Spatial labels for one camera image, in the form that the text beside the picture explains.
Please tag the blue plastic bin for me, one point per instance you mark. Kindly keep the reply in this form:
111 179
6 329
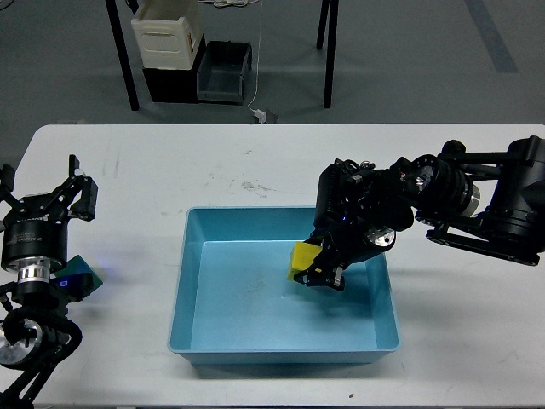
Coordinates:
234 304

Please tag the black right table leg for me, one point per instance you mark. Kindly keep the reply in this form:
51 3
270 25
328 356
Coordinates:
330 34

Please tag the green block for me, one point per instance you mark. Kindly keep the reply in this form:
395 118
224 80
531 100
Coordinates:
77 278

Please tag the cream plastic crate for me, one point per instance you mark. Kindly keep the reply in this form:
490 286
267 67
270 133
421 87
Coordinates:
168 33

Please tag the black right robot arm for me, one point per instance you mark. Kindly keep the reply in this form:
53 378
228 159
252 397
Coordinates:
491 204

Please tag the yellow cube block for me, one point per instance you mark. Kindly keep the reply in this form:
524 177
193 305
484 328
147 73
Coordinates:
301 258

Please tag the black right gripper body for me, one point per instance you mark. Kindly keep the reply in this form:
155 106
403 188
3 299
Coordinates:
363 210

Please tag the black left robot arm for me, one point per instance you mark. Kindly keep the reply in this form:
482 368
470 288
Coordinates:
36 334

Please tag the black base box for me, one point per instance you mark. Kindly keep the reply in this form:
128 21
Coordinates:
175 86

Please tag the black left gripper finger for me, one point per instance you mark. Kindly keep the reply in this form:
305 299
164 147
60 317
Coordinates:
75 198
7 187

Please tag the dark grey storage bin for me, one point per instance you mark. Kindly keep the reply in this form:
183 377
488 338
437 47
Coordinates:
223 72

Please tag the white power adapter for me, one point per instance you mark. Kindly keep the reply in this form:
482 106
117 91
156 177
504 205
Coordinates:
259 116

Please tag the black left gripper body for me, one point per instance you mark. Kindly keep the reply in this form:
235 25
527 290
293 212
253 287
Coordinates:
39 232

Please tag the black rear table leg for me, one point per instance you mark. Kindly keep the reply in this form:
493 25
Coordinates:
322 21

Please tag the black left table leg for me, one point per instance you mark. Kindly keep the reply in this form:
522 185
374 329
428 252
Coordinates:
118 37

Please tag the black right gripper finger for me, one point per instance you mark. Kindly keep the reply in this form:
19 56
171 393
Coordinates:
323 273
319 237

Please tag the black table leg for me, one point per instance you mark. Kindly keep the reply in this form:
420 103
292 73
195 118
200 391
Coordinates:
322 21
118 37
330 34

